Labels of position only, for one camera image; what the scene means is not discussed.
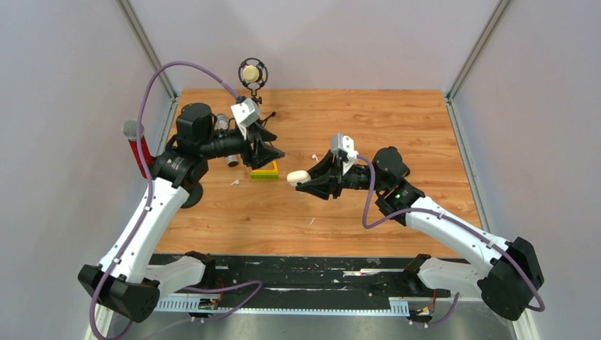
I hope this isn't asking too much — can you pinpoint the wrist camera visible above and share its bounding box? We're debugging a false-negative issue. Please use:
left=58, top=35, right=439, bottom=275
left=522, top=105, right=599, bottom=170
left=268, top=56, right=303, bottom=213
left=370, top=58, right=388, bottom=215
left=230, top=98, right=261, bottom=140
left=330, top=132, right=359, bottom=175

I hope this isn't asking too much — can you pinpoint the cream microphone in shockmount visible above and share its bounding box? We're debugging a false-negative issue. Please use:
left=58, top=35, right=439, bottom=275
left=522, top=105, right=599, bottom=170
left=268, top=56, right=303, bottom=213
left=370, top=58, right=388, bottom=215
left=238, top=57, right=269, bottom=90

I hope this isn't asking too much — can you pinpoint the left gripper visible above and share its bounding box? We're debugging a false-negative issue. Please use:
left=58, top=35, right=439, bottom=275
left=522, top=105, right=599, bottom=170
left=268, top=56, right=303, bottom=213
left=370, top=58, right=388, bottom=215
left=199, top=121, right=285, bottom=171

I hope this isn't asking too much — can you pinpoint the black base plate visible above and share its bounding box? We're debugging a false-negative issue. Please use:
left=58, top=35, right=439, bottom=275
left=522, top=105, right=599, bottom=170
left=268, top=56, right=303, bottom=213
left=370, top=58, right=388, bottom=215
left=198, top=255, right=451, bottom=310

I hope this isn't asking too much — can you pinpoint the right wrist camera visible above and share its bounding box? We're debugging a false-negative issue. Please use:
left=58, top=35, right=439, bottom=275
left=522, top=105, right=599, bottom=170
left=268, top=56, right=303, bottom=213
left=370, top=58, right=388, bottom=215
left=330, top=132, right=359, bottom=175

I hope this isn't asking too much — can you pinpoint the red glitter microphone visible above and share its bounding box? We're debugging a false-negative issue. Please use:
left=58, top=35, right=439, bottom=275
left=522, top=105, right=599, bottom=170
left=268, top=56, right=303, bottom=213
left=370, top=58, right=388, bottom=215
left=122, top=120, right=155, bottom=179

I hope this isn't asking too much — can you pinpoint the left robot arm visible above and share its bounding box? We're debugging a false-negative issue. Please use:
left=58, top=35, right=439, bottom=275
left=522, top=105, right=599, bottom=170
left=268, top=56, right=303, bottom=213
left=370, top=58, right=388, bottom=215
left=78, top=98, right=284, bottom=323

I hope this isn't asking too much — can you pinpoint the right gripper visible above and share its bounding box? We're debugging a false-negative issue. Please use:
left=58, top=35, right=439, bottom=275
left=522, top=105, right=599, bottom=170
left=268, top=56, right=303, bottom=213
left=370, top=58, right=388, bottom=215
left=296, top=150, right=387, bottom=200

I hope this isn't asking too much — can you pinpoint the yellow green triangle toy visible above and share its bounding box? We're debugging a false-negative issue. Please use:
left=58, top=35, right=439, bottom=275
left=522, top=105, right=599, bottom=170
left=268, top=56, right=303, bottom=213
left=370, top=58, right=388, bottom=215
left=250, top=161, right=279, bottom=181

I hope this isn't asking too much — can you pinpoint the silver glitter microphone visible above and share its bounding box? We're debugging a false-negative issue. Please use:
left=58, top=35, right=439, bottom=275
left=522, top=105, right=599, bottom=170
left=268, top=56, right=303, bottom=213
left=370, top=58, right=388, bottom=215
left=216, top=113, right=240, bottom=167

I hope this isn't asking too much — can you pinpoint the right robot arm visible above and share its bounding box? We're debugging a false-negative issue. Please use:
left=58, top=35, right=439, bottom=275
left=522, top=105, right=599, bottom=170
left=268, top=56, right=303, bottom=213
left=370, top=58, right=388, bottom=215
left=286, top=147, right=546, bottom=321

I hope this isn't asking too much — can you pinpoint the white earbud case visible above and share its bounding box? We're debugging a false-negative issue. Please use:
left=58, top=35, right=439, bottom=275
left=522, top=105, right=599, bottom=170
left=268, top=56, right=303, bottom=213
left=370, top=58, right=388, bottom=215
left=286, top=170, right=311, bottom=186

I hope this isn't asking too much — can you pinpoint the black tripod stand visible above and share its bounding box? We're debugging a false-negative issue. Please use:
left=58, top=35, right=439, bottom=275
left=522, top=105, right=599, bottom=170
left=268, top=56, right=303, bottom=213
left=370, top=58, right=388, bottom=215
left=249, top=89, right=276, bottom=128

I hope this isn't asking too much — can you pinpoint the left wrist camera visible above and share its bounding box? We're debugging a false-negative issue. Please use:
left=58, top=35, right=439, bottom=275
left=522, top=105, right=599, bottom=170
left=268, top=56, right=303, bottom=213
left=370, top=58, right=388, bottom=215
left=230, top=98, right=261, bottom=140

